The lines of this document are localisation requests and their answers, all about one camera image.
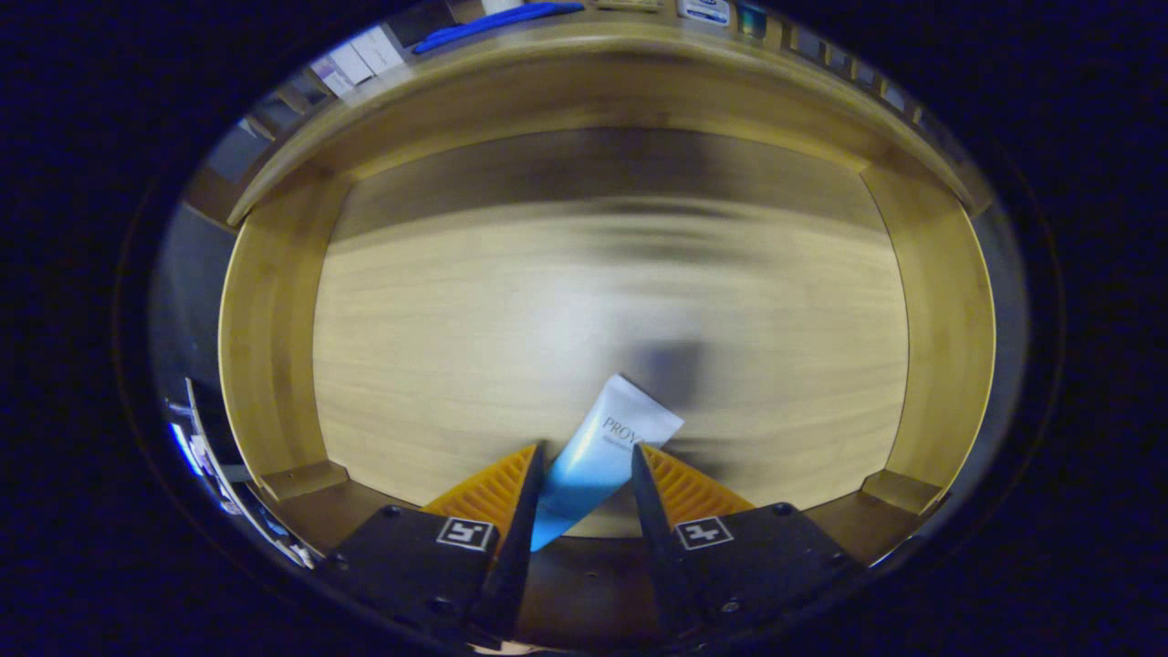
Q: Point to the thin purple book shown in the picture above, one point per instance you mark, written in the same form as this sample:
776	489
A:
330	78

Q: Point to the thin white book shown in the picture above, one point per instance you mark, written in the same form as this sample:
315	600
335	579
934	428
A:
351	62

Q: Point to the blue and white tube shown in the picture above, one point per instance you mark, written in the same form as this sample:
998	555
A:
602	447

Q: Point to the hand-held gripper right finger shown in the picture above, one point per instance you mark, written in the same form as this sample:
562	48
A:
659	547

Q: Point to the wooden drawer with black knob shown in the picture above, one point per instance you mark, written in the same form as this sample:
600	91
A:
456	319

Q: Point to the cluttered white shelf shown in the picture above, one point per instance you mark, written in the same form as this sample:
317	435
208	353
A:
196	447

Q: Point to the blue cloth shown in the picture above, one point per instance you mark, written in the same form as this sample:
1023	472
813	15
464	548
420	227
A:
493	20

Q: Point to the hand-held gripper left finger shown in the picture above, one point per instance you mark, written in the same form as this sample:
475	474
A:
520	547

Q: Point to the white bottle with blue cap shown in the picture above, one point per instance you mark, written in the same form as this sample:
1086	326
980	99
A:
704	11

